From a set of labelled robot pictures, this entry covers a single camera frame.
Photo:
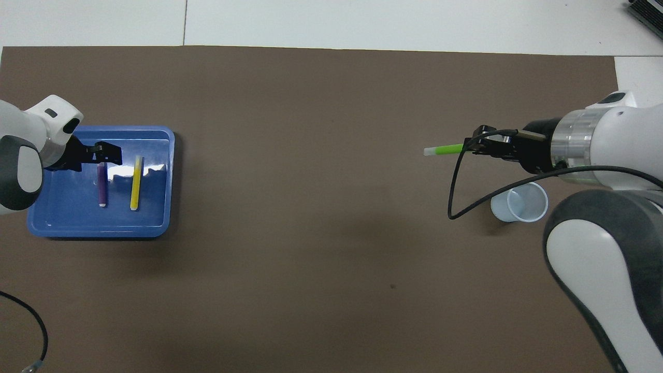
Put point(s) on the purple pen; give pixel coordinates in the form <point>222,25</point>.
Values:
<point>103,189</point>

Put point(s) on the yellow pen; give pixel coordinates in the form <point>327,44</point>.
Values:
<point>135,186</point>

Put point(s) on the brown table mat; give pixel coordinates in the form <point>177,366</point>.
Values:
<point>331,207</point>

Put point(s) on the grey ribbed device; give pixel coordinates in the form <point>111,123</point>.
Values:
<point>647,13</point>

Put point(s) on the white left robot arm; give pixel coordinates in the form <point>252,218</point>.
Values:
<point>20,129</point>

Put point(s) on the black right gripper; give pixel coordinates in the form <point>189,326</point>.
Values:
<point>536,147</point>

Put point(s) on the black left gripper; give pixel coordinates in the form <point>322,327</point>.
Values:
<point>77,158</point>

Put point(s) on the green pen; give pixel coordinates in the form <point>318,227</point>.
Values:
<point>445,149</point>

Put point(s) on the blue plastic tray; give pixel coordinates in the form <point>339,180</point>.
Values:
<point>77,217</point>

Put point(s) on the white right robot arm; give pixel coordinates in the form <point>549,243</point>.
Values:
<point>611,129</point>

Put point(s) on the translucent plastic cup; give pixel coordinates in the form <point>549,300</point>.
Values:
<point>525,204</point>

